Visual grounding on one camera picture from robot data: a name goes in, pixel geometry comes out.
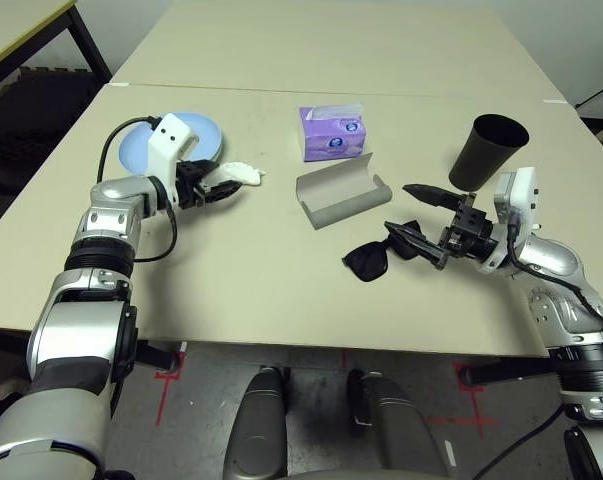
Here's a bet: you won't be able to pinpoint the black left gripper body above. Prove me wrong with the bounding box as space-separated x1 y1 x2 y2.
175 158 217 210

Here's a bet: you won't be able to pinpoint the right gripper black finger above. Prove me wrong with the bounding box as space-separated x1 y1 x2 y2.
402 182 464 211
384 219 451 272

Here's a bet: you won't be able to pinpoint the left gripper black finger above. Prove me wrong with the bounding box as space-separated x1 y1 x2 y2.
200 179 244 205

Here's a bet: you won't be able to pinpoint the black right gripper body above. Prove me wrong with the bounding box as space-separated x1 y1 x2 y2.
439 192 498 262

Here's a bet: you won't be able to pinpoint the white tissue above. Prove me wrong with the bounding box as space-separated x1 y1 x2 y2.
208 161 268 189

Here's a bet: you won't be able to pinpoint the black sunglasses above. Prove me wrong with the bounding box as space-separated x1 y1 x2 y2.
341 217 427 285

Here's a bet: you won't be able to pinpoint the blue plastic plate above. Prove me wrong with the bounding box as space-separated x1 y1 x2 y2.
118 110 225 176

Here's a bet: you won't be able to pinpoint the grey glasses case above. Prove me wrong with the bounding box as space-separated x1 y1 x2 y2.
295 152 394 231

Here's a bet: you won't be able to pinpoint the black plastic cup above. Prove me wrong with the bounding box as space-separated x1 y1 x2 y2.
448 113 530 194

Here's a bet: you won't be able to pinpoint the purple tissue box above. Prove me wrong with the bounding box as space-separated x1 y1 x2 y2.
298 103 367 163

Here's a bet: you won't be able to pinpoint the black table foot bar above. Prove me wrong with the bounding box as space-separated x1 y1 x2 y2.
460 357 557 386
135 339 182 374

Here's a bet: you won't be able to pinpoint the black foam floor mats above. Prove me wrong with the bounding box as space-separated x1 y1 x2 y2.
0 67 112 241

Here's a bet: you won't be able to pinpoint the red tape cross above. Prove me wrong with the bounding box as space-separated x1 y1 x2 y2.
425 387 497 440

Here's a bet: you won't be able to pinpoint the grey robot right leg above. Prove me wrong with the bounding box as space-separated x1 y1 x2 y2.
347 369 452 480

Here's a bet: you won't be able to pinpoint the grey robot leg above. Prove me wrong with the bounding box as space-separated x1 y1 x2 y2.
223 367 295 480
347 369 452 480

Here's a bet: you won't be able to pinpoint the grey robot left leg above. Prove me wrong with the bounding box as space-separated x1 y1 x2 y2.
223 367 295 480

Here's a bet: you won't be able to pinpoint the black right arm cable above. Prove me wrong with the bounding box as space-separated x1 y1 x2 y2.
473 212 603 480

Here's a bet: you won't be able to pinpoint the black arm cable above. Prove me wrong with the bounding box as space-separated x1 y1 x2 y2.
473 212 603 480
96 115 178 264

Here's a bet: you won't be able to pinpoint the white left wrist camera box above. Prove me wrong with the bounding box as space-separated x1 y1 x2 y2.
146 112 200 201

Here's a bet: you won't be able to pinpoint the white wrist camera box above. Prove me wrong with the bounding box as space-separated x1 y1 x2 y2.
480 167 545 274
146 112 200 201

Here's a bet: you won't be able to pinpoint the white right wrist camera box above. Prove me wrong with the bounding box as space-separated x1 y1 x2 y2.
480 167 545 274

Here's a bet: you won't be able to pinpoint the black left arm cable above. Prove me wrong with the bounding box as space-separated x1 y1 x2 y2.
96 115 178 264

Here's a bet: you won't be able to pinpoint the black frame side table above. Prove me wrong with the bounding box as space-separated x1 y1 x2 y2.
0 0 113 81

